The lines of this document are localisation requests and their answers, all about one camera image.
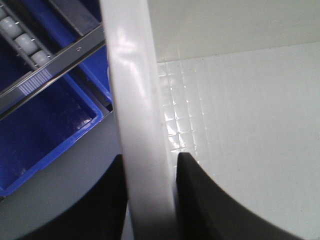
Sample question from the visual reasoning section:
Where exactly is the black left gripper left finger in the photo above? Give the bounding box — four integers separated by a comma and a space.
21, 154, 128, 240

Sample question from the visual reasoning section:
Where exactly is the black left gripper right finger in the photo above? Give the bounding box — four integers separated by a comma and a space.
176, 152, 320, 240

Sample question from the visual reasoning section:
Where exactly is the white plastic tote bin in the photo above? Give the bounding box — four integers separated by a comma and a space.
100, 0, 320, 240

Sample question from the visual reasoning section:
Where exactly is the silver front shelf rail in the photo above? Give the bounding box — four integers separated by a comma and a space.
0, 24, 105, 120

